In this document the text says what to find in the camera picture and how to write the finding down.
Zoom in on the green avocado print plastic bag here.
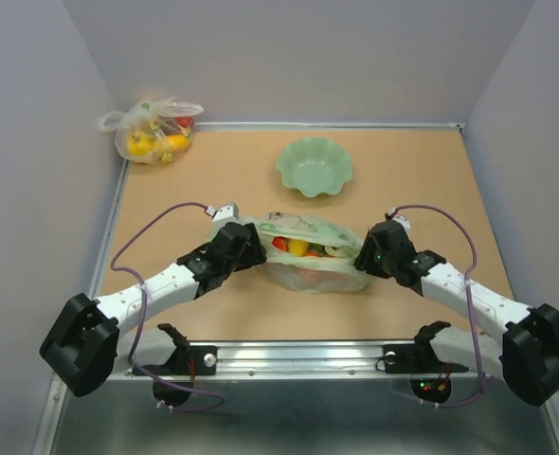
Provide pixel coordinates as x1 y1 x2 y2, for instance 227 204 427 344
238 211 370 294

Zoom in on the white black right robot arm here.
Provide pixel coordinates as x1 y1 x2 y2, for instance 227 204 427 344
354 220 559 407

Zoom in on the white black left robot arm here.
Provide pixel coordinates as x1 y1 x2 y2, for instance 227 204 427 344
40 222 266 397

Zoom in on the yellow fruit in bag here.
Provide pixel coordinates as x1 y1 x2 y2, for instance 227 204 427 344
286 239 310 257

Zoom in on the green vegetable in bag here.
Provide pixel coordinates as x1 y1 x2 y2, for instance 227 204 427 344
309 243 330 257

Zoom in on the clear plastic bag of fruit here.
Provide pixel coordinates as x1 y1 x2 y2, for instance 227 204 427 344
98 97 204 165

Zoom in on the green scalloped bowl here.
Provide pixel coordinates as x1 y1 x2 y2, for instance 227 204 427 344
275 137 353 198

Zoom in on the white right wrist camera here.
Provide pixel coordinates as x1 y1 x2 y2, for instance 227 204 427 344
385 208 411 230

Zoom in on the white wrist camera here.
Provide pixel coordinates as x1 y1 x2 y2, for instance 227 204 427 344
212 202 239 227
385 208 411 230

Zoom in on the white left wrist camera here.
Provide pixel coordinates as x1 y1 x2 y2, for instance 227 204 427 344
212 202 239 227

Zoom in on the aluminium mounting rail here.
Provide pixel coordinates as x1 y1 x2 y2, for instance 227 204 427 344
54 338 508 380

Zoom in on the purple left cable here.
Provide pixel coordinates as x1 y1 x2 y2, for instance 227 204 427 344
111 202 226 413

